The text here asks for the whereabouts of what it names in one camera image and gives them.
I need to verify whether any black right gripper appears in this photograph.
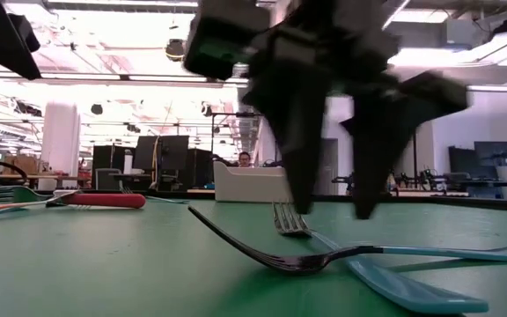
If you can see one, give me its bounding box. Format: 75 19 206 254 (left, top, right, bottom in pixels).
242 0 469 220

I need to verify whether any red handled silver fork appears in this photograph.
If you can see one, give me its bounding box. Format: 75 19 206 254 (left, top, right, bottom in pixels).
0 184 148 210

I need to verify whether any white column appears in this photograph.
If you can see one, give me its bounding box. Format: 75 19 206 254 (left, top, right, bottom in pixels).
41 101 81 190

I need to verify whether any cardboard box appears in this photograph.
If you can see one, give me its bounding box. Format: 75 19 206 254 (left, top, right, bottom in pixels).
5 154 39 176

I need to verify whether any white plastic bin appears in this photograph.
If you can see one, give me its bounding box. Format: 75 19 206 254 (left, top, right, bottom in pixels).
212 160 294 203

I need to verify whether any black computer case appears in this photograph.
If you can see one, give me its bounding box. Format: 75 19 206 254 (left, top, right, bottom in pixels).
187 148 216 190

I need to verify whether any black computer monitor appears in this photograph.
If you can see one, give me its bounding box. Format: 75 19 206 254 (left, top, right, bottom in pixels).
133 134 191 173

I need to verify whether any green table mat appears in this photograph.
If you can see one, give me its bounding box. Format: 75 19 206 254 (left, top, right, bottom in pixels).
0 188 507 317

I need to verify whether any black metal station frame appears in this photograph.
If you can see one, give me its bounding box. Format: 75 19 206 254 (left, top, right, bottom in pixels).
210 111 263 169

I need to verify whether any black table frame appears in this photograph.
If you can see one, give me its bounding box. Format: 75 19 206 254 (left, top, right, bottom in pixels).
0 188 507 213

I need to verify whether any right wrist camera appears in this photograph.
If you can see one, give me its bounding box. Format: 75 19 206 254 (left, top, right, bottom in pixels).
182 0 272 83

